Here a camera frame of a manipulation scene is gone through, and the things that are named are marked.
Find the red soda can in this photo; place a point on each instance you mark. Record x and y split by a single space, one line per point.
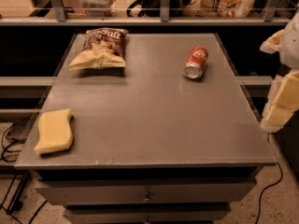
195 65

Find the clear plastic container on shelf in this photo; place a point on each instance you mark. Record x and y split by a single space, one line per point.
98 8

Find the metal drawer knob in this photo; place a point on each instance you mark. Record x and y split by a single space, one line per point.
147 198

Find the yellow sponge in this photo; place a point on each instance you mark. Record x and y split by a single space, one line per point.
55 132

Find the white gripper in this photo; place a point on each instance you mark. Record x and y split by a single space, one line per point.
291 47

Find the black bag on shelf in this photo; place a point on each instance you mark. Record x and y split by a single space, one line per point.
152 8

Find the brown chip bag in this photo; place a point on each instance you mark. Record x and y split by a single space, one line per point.
103 48

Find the grey drawer cabinet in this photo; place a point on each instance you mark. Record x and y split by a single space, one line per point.
193 144

